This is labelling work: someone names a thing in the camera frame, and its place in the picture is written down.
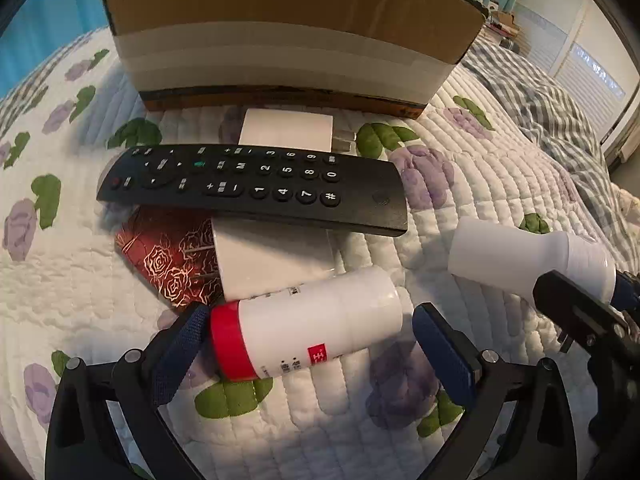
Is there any white lint shaver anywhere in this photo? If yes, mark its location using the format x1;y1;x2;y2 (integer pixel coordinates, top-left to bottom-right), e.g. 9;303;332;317
448;217;616;302

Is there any white bottle red cap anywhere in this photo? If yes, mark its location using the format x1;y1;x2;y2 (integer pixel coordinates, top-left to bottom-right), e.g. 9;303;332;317
210;266;404;382

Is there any red rose tin box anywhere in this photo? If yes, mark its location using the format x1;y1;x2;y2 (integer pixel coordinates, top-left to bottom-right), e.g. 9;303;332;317
115;206;224;311

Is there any white charger adapter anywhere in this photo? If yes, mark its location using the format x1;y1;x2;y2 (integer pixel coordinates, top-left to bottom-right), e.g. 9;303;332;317
212;217;335;301

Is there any floral quilted bed cover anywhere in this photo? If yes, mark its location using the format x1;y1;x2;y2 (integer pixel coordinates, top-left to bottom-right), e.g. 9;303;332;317
1;29;639;479

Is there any grey checked blanket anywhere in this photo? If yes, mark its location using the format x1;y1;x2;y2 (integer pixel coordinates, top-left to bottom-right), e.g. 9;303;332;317
1;29;639;262

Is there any black tv remote control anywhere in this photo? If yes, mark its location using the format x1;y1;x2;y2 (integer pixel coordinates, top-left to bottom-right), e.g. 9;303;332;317
96;144;408;237

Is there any white louvered wardrobe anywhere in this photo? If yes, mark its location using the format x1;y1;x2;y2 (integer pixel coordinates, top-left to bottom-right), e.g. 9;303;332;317
513;0;639;159

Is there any white charger block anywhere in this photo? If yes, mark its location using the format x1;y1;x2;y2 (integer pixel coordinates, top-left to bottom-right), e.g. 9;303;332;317
239;108;356;155

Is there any open cardboard box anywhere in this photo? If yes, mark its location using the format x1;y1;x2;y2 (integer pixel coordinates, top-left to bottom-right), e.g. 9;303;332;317
102;0;488;118

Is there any blue curtain left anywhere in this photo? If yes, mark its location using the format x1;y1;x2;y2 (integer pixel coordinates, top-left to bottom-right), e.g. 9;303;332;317
1;0;107;94

